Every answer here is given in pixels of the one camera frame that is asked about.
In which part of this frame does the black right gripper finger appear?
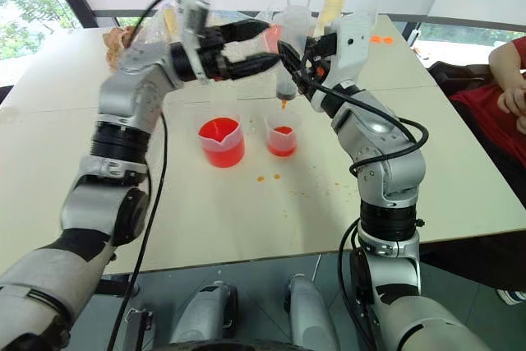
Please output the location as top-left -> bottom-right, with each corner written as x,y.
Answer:
278,39 -> 310,96
302,35 -> 322,60

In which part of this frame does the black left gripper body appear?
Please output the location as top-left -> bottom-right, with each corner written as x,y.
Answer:
196,24 -> 232,81

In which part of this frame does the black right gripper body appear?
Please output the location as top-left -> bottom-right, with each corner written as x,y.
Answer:
306,32 -> 341,85

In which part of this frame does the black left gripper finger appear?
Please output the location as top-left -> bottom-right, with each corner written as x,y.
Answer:
220,20 -> 271,46
224,53 -> 285,81

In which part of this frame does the large clear plastic syringe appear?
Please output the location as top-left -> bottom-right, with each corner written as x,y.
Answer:
273,0 -> 311,111

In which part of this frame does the clear container of orange liquid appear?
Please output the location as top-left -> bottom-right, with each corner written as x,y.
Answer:
262,21 -> 285,56

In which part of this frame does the small cup of red liquid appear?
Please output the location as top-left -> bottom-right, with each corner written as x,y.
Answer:
264,111 -> 299,159

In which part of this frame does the large cup of red liquid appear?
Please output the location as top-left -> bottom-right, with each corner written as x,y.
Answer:
197,114 -> 247,169

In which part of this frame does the bystander bare hand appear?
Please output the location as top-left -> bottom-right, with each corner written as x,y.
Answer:
496,86 -> 526,116

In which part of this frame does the clear container of white grains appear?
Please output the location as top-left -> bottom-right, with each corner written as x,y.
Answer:
224,9 -> 272,65

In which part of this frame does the yellow capped plastic bottle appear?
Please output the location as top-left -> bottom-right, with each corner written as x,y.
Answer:
314,0 -> 345,39

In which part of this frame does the clear plastic bag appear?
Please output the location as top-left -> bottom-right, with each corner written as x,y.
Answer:
137,3 -> 182,48

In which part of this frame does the black chair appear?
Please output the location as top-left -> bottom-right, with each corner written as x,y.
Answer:
427,60 -> 501,99

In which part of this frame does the bystander red shirt torso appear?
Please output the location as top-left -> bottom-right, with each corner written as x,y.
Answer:
449,82 -> 526,171

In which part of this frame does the silver robot leg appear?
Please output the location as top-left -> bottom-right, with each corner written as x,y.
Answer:
284,272 -> 343,351
169,279 -> 240,347

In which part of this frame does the white striped shoe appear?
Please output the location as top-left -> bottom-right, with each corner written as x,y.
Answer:
495,287 -> 526,307

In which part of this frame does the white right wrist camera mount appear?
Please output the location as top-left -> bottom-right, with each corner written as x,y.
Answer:
328,12 -> 373,91

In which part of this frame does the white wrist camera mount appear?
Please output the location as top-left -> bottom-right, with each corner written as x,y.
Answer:
176,0 -> 213,85
328,12 -> 373,91

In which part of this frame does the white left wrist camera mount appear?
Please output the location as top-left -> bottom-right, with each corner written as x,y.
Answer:
176,0 -> 213,85

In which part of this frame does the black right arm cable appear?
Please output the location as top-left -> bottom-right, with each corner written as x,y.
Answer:
302,57 -> 431,351

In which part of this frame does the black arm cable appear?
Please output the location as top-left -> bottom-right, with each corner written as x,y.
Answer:
105,0 -> 184,351
302,57 -> 431,351

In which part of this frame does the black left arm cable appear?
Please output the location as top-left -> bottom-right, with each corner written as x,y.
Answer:
105,0 -> 184,351

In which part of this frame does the silver metal bracket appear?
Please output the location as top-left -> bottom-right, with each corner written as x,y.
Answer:
122,307 -> 156,351

